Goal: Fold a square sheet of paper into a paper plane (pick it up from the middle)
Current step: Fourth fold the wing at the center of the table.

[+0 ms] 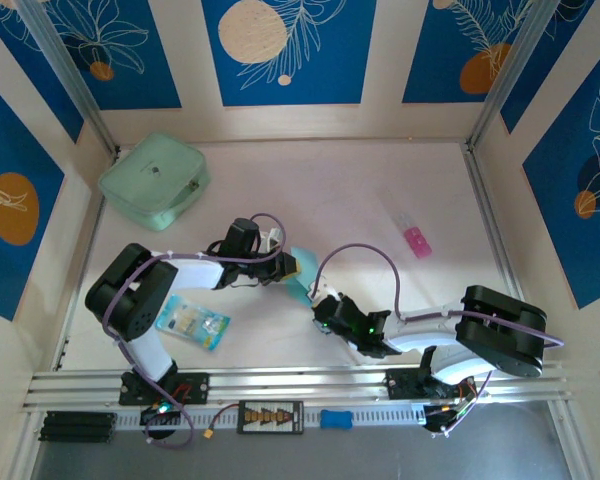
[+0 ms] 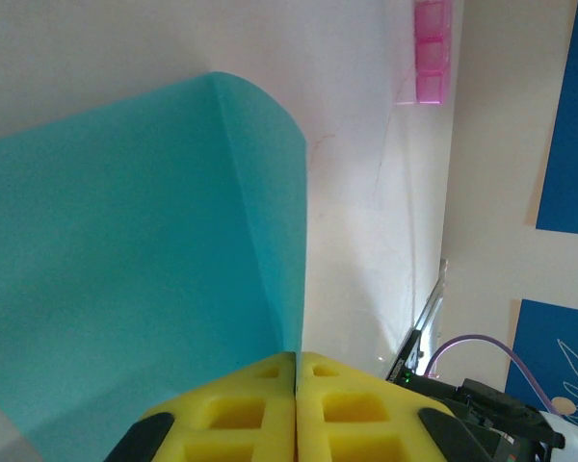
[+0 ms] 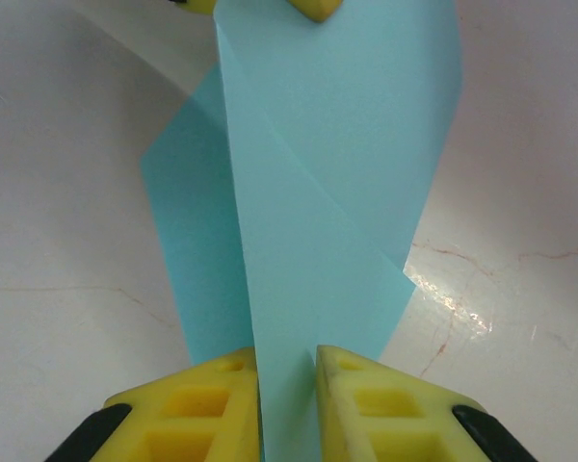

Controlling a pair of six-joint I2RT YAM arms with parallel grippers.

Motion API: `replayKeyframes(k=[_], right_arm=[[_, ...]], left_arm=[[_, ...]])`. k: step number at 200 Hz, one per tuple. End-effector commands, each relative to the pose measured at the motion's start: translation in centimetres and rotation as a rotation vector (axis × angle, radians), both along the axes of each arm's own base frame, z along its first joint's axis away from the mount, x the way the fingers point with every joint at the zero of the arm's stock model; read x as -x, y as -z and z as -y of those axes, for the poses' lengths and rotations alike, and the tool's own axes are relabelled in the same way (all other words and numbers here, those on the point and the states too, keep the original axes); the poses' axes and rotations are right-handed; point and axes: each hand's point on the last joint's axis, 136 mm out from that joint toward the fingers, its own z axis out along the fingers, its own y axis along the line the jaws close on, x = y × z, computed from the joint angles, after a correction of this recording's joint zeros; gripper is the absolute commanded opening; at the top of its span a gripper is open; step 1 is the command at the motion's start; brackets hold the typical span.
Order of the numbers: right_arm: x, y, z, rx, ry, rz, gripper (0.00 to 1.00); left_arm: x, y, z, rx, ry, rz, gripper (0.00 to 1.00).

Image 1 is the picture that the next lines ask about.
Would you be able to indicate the light blue cloth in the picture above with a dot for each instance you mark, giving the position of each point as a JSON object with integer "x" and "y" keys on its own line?
{"x": 305, "y": 277}

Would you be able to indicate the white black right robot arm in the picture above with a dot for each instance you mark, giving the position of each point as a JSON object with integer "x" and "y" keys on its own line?
{"x": 420, "y": 332}

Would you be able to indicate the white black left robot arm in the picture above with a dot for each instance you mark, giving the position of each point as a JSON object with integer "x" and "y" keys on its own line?
{"x": 195, "y": 272}

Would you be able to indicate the blue yellow snack packet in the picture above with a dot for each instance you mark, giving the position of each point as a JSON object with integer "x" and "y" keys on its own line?
{"x": 195, "y": 322}

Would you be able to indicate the blue foam block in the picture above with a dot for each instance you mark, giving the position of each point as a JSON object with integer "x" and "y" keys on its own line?
{"x": 336, "y": 419}

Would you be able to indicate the pink clear plastic stick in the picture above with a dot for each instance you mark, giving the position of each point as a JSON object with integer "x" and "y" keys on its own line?
{"x": 419, "y": 242}

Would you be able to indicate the black wiring hub green light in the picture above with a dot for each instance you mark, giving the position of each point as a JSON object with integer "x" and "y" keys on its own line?
{"x": 160, "y": 409}
{"x": 440, "y": 417}

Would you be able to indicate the black power distribution board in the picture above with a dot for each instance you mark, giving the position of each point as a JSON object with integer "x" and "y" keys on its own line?
{"x": 270, "y": 417}

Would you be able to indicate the mint green zip pouch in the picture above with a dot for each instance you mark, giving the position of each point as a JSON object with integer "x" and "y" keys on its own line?
{"x": 150, "y": 175}

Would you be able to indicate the black profile bar stack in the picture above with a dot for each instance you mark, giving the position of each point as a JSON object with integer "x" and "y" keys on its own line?
{"x": 77, "y": 427}

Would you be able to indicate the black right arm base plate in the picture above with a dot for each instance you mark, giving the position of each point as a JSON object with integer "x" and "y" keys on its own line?
{"x": 400, "y": 384}

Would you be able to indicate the aluminium mounting rail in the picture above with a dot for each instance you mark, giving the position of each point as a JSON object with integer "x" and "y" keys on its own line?
{"x": 305, "y": 382}

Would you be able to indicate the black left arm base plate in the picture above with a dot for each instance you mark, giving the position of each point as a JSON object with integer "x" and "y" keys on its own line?
{"x": 195, "y": 387}

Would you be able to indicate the aluminium table side rail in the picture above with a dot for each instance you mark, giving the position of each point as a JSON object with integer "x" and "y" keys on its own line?
{"x": 75, "y": 300}
{"x": 491, "y": 225}

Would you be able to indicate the aluminium frame post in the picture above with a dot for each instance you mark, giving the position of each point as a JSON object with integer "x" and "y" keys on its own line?
{"x": 510, "y": 75}
{"x": 70, "y": 75}

